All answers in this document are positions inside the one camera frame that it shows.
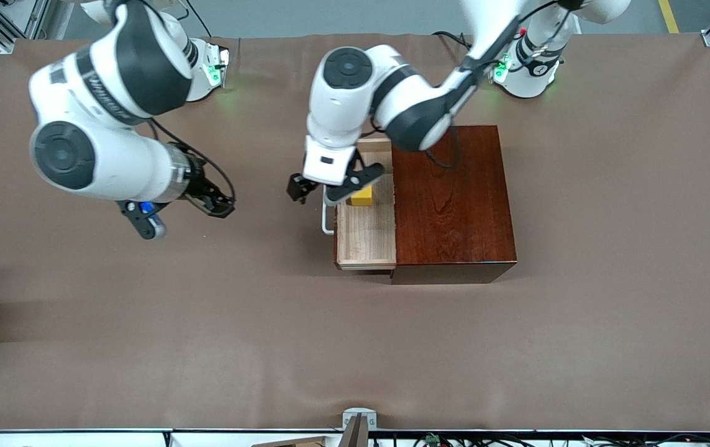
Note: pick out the brown cardboard piece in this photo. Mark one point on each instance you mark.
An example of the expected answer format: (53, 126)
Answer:
(292, 443)

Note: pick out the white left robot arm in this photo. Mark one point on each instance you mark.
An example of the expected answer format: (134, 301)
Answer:
(342, 112)

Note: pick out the grey metal camera bracket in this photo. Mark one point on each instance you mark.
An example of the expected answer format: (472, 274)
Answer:
(351, 415)

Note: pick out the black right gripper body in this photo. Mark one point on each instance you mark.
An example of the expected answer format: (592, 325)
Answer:
(201, 187)

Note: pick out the yellow block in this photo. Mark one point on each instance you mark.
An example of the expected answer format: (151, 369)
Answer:
(364, 197)

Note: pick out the green terminal connector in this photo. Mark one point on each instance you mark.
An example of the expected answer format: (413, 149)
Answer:
(433, 439)

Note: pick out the dark brown wooden cabinet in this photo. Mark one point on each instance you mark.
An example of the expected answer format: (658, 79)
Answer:
(466, 217)

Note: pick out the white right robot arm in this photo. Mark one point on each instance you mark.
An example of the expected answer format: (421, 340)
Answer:
(100, 167)

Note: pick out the brown table cloth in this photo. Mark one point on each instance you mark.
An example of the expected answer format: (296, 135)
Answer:
(268, 341)

